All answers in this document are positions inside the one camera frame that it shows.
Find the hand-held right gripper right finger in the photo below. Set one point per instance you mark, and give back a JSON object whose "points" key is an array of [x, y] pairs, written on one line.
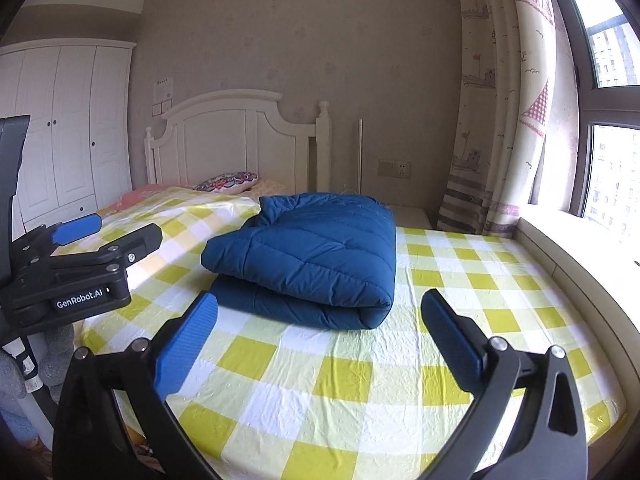
{"points": [[450, 342]]}

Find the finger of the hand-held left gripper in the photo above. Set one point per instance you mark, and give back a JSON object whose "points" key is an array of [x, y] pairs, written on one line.
{"points": [[75, 228], [135, 245]]}

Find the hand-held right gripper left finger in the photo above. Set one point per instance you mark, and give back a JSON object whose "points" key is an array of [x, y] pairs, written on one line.
{"points": [[185, 345]]}

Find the blue puffer jacket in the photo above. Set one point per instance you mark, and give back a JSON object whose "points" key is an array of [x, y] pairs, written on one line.
{"points": [[310, 250]]}

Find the pink blanket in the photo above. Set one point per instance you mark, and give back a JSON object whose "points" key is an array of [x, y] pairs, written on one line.
{"points": [[145, 191]]}

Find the white wardrobe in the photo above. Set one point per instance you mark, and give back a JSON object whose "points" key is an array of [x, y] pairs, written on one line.
{"points": [[65, 135]]}

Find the floral embroidered pillow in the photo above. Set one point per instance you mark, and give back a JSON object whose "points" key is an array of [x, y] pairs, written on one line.
{"points": [[225, 182]]}

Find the white nightstand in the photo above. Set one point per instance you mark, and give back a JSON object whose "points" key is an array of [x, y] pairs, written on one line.
{"points": [[410, 216]]}

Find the white wooden headboard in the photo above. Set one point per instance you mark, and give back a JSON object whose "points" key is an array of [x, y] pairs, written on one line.
{"points": [[225, 135]]}

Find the beige window ledge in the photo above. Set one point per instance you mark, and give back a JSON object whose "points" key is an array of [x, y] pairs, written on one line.
{"points": [[585, 285]]}

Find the beige pink patterned pillow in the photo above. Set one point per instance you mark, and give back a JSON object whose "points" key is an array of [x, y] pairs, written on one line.
{"points": [[270, 185]]}

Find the white desk lamp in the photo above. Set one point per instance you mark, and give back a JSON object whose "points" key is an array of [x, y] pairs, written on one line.
{"points": [[360, 160]]}

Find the sailboat printed curtain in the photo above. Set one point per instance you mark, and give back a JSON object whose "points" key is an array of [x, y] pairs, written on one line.
{"points": [[490, 110]]}

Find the window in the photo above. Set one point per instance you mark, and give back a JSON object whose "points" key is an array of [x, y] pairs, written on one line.
{"points": [[610, 60]]}

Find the wall switch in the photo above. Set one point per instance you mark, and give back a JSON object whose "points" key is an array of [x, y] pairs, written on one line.
{"points": [[162, 110]]}

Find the paper wall notice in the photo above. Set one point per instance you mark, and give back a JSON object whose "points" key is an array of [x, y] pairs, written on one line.
{"points": [[163, 89]]}

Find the wall socket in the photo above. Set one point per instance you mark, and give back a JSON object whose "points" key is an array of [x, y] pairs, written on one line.
{"points": [[394, 168]]}

